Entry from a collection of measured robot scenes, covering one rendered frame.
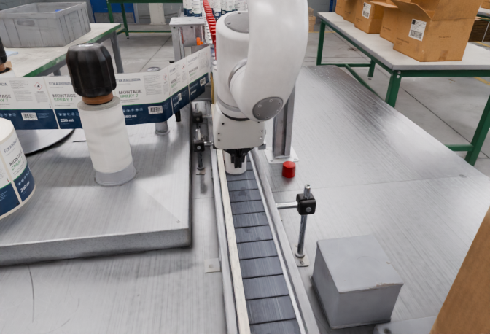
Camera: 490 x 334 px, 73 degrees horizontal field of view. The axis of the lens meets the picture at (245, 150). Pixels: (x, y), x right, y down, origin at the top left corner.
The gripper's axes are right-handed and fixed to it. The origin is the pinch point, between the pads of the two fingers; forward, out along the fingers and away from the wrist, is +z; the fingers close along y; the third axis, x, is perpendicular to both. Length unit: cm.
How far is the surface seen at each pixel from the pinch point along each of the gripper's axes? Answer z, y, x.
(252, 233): 0.2, -0.7, 18.0
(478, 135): 100, -177, -84
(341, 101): 30, -48, -49
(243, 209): 2.5, 0.1, 11.5
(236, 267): -6.6, 3.5, 26.4
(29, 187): 4.6, 44.3, 0.4
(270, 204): -8.2, -3.4, 17.1
